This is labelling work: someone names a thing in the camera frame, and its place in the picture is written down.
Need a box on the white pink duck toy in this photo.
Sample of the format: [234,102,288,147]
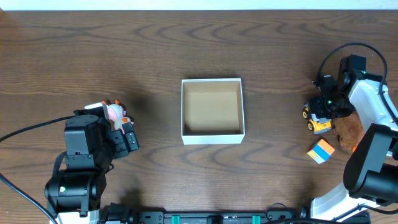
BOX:
[102,100,134,133]

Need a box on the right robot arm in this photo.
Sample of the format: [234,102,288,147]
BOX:
[302,55,397,222]

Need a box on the white cardboard box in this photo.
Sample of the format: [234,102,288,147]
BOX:
[181,78,245,145]

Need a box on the brown plush toy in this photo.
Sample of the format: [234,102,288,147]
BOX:
[332,111,365,152]

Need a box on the colourful puzzle cube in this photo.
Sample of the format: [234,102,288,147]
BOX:
[307,139,335,164]

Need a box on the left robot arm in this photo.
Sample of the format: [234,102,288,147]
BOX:
[44,114,139,221]

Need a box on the yellow grey toy truck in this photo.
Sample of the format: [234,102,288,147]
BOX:
[302,103,332,134]

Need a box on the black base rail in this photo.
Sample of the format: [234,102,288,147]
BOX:
[99,202,371,224]

